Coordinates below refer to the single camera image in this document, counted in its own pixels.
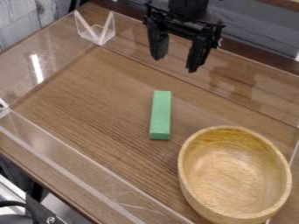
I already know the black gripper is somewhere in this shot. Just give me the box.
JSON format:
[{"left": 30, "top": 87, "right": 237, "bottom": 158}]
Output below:
[{"left": 144, "top": 0, "right": 225, "bottom": 73}]

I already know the green rectangular block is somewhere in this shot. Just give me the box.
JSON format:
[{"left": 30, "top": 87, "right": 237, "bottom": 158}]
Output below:
[{"left": 149, "top": 90, "right": 172, "bottom": 140}]

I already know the brown wooden bowl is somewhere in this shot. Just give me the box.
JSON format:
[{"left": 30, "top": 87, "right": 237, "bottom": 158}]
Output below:
[{"left": 177, "top": 125, "right": 292, "bottom": 224}]

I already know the clear acrylic corner bracket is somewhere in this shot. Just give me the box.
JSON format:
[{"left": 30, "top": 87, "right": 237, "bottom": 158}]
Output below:
[{"left": 73, "top": 10, "right": 116, "bottom": 46}]

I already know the clear acrylic tray wall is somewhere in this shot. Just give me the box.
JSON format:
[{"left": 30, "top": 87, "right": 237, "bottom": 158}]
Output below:
[{"left": 0, "top": 5, "right": 299, "bottom": 224}]

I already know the black metal table frame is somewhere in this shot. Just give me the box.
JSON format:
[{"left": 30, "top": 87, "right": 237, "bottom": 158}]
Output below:
[{"left": 0, "top": 157, "right": 66, "bottom": 224}]

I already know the black cable bottom left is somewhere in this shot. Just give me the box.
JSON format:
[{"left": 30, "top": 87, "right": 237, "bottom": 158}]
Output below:
[{"left": 0, "top": 199, "right": 28, "bottom": 217}]

